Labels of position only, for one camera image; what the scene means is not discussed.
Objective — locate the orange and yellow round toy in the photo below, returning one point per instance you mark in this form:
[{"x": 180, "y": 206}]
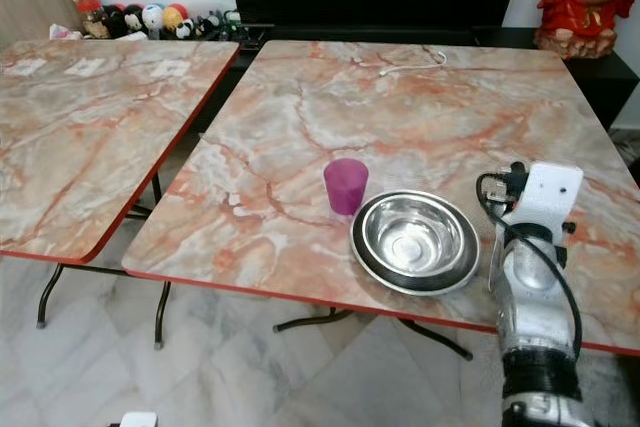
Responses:
[{"x": 176, "y": 15}]

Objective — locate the white robot body part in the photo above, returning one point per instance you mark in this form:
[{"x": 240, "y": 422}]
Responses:
[{"x": 138, "y": 420}]

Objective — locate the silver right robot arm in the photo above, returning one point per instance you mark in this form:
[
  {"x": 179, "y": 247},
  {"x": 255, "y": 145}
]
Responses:
[{"x": 538, "y": 317}]

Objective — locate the stainless steel bowl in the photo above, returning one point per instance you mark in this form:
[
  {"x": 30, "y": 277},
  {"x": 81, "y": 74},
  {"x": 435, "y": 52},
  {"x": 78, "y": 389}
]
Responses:
[{"x": 416, "y": 244}]

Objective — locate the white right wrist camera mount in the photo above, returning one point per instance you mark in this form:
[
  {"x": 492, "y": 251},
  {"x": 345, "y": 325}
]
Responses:
[{"x": 548, "y": 193}]

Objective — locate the crumpled white pink wrapper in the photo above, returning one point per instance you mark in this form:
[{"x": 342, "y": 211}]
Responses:
[{"x": 65, "y": 32}]

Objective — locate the small dark figurine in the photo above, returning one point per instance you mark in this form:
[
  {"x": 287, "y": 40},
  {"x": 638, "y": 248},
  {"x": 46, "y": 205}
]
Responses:
[{"x": 208, "y": 25}]

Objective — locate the stainless steel spoon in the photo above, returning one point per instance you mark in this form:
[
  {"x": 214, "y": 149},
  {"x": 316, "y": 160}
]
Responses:
[{"x": 491, "y": 269}]

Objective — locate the white and blue round toy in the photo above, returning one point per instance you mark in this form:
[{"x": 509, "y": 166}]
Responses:
[{"x": 152, "y": 16}]

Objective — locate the small red figurine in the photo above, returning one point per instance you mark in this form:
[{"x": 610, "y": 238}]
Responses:
[{"x": 89, "y": 17}]

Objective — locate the green and white toy robot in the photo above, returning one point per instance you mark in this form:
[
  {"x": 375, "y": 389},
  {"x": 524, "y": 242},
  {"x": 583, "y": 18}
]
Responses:
[{"x": 232, "y": 23}]

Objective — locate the purple plastic cup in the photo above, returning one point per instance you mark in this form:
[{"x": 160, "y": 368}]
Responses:
[{"x": 346, "y": 189}]

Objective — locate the black and white panda toy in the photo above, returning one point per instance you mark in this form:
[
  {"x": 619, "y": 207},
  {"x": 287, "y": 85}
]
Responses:
[{"x": 133, "y": 17}]

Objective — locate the black metal table leg frame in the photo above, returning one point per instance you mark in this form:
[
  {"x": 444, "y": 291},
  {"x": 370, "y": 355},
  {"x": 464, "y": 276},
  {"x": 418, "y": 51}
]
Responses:
[
  {"x": 435, "y": 339},
  {"x": 162, "y": 312}
]

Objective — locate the black plush toy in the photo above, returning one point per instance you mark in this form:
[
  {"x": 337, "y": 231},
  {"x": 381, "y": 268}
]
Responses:
[{"x": 115, "y": 20}]

